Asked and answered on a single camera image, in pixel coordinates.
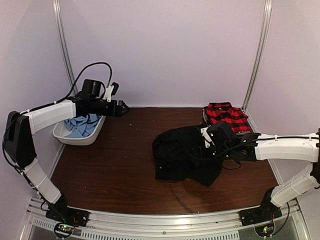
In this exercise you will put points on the left circuit board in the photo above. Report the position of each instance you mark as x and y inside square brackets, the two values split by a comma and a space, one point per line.
[62, 230]

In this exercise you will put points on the right aluminium frame post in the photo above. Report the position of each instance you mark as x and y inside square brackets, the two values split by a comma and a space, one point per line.
[264, 32]

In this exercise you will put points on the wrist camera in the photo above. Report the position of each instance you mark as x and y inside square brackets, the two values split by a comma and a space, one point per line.
[207, 139]
[110, 91]

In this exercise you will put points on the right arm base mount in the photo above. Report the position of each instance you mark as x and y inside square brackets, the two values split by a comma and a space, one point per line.
[267, 211]

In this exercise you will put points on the aluminium frame post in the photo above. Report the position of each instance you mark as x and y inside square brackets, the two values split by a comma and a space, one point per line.
[264, 32]
[63, 44]

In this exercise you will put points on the light blue shirt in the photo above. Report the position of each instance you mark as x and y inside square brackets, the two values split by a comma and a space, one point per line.
[82, 126]

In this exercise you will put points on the right circuit board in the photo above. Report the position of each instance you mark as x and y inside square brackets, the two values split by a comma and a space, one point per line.
[264, 230]

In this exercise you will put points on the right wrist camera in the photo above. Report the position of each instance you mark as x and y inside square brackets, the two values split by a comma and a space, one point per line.
[207, 139]

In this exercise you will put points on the red black plaid shirt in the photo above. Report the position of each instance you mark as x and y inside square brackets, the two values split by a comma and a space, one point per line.
[225, 117]

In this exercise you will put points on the white plastic basin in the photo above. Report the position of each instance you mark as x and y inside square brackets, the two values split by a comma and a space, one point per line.
[60, 132]

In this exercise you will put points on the front aluminium rail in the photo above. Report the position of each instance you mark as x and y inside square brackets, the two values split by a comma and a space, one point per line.
[221, 225]

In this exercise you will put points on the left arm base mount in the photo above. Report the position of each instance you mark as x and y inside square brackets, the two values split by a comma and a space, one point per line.
[67, 212]

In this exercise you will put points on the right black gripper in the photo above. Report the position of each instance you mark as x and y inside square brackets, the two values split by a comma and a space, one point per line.
[195, 152]

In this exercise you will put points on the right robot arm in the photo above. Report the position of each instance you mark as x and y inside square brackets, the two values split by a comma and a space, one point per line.
[222, 144]

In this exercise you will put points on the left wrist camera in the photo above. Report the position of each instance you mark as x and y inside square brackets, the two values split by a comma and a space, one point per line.
[110, 91]

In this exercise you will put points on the left aluminium frame post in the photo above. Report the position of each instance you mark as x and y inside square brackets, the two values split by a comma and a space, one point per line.
[63, 44]

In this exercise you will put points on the circuit board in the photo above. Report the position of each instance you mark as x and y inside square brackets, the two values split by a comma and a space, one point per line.
[264, 230]
[62, 230]

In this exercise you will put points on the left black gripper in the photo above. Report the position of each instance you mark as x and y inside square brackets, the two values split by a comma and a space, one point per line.
[117, 112]

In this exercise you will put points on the black long sleeve shirt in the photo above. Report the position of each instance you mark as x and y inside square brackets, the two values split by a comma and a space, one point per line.
[172, 159]

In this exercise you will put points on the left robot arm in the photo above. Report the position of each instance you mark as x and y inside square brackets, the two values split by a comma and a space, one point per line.
[18, 141]

